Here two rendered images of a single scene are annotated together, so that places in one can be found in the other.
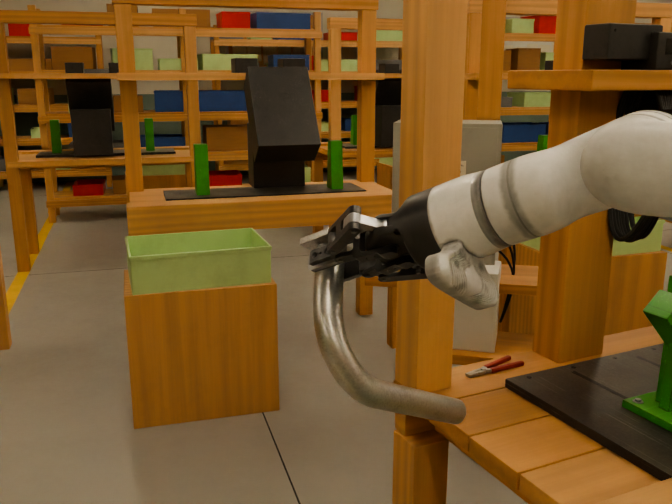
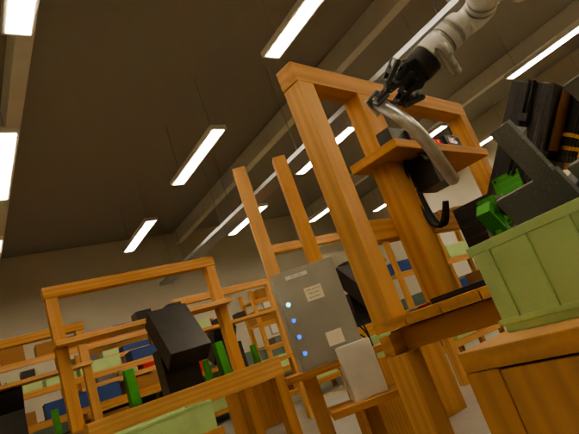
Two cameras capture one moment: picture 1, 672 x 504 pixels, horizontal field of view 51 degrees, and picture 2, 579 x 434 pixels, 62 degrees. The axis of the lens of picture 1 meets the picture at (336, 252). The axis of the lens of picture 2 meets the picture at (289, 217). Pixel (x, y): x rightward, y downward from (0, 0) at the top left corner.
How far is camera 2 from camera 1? 0.93 m
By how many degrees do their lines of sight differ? 36
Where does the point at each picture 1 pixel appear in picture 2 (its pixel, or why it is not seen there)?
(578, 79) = (388, 145)
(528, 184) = (454, 15)
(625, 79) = (406, 142)
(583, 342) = (450, 286)
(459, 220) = (436, 40)
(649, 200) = not seen: outside the picture
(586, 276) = (433, 250)
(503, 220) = (452, 31)
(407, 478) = (410, 381)
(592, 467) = not seen: hidden behind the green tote
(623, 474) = not seen: hidden behind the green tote
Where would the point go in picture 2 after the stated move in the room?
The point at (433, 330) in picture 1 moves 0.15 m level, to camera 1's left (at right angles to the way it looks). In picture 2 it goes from (383, 278) to (346, 290)
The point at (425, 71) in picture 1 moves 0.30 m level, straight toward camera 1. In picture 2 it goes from (325, 150) to (346, 108)
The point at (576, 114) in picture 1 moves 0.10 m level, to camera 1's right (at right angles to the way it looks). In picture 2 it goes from (390, 172) to (409, 168)
